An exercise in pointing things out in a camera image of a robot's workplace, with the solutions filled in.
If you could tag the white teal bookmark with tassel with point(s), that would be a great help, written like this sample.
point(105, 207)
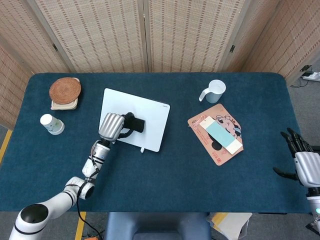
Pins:
point(220, 133)

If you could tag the woven bamboo screen panel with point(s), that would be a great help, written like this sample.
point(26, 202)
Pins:
point(275, 37)
point(100, 35)
point(190, 35)
point(25, 30)
point(12, 87)

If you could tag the white power strip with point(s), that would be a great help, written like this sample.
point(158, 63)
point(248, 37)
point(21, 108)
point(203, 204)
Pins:
point(312, 75)

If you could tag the white paper cup stack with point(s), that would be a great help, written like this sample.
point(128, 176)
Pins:
point(53, 125)

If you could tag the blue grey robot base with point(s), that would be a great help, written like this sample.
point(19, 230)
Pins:
point(150, 225)

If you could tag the pink cartoon pouch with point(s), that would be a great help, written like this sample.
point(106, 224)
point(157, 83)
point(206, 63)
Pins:
point(215, 112)

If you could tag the white rectangular board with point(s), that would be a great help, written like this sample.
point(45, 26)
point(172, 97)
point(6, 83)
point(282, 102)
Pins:
point(150, 120)

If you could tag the white plastic tube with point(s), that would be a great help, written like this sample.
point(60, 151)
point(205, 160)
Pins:
point(142, 150)

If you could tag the round woven rattan coaster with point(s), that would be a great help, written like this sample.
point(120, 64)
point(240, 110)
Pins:
point(65, 90)

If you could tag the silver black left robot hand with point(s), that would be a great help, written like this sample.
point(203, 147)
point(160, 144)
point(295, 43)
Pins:
point(111, 127)

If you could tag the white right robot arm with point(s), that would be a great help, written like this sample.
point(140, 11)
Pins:
point(313, 200)

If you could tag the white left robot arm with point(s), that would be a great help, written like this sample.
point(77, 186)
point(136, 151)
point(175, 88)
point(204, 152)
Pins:
point(97, 152)

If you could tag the white measuring cup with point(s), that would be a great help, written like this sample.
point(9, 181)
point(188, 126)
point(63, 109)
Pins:
point(215, 93)

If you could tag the black whiteboard eraser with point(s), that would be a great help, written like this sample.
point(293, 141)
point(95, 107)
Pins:
point(140, 125)

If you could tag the blue felt table cover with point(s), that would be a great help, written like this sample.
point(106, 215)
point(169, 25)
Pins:
point(162, 180)

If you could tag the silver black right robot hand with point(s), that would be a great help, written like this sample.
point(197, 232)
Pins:
point(307, 167)

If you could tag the yellow white paper envelopes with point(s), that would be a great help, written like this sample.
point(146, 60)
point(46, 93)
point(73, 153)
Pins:
point(232, 225)

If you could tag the black metal screen hinge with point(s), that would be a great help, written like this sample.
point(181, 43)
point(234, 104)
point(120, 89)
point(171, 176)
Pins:
point(232, 48)
point(55, 47)

